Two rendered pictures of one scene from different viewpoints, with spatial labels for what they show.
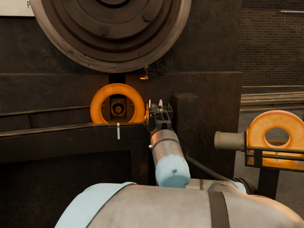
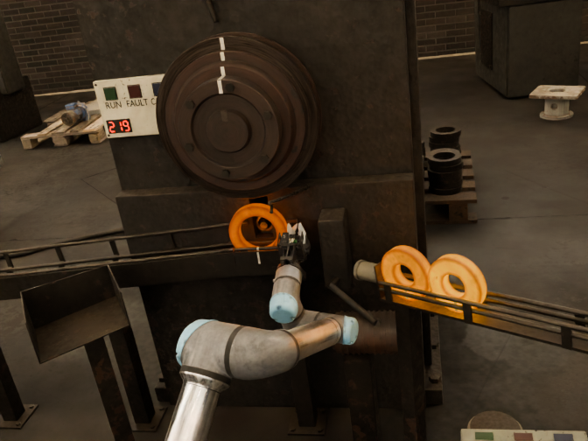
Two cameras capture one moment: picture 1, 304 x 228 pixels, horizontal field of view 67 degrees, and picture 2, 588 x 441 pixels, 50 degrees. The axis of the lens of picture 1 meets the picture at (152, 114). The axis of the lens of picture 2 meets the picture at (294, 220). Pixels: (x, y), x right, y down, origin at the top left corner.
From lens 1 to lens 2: 126 cm
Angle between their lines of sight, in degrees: 22
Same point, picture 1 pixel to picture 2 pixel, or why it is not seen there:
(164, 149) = (278, 287)
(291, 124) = (411, 263)
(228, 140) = (365, 272)
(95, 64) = (227, 192)
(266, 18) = not seen: outside the picture
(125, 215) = (203, 332)
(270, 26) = not seen: outside the picture
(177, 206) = (221, 331)
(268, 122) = (394, 258)
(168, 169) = (274, 305)
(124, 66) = (255, 192)
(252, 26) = not seen: outside the picture
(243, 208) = (243, 332)
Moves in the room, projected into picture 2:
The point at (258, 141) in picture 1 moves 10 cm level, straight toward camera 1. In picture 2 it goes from (390, 276) to (367, 293)
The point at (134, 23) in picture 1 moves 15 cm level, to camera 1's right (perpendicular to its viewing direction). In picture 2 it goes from (253, 164) to (304, 164)
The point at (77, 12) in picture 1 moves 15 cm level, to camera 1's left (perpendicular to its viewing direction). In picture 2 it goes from (201, 160) to (154, 161)
